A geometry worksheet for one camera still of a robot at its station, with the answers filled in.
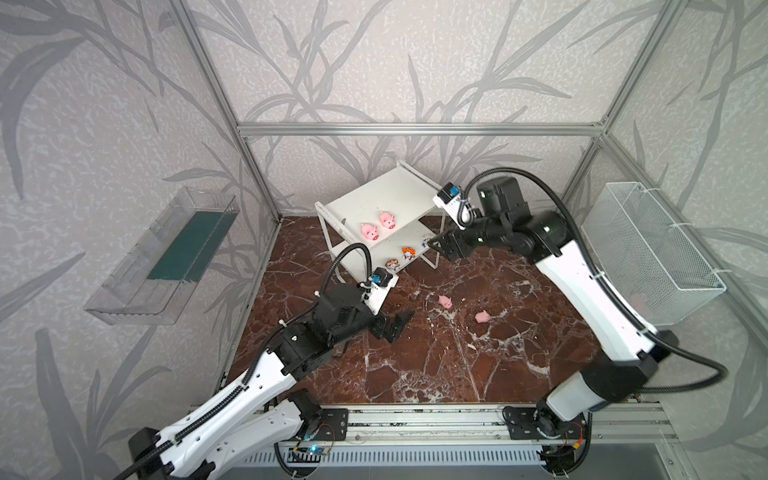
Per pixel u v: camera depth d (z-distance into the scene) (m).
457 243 0.58
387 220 0.71
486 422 0.75
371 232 0.69
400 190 0.91
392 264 0.83
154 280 0.63
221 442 0.49
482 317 0.91
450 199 0.57
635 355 0.40
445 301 0.94
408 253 0.85
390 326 0.61
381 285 0.57
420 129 0.98
